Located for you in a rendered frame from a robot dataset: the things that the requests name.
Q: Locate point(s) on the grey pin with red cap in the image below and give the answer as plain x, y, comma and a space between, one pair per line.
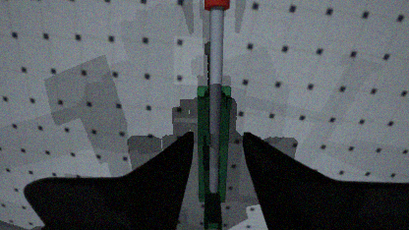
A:
216, 10

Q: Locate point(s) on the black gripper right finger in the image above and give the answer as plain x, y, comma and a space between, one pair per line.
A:
293, 196

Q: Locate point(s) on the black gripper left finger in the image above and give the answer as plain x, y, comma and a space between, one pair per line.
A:
148, 198

